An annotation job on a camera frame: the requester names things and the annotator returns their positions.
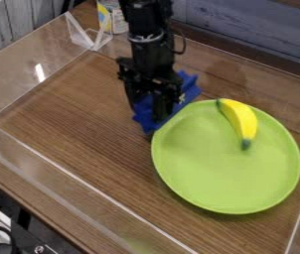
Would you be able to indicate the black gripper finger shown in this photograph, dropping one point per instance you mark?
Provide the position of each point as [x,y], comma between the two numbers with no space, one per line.
[163,104]
[134,92]

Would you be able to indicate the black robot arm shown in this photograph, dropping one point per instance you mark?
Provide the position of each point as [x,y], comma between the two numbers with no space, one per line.
[148,71]

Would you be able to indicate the clear acrylic corner bracket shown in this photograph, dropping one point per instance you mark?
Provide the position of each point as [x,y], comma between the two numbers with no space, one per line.
[89,38]

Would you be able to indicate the clear acrylic enclosure wall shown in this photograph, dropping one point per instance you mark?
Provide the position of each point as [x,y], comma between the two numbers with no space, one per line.
[76,157]

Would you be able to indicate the yellow toy banana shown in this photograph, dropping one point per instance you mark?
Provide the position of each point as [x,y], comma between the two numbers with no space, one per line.
[243,120]

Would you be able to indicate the green plate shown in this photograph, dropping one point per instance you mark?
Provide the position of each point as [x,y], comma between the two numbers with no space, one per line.
[211,172]

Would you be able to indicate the white labelled container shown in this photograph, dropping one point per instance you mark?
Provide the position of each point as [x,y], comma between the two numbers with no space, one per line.
[110,17]

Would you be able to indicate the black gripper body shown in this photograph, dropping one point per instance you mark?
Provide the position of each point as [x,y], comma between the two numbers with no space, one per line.
[151,82]

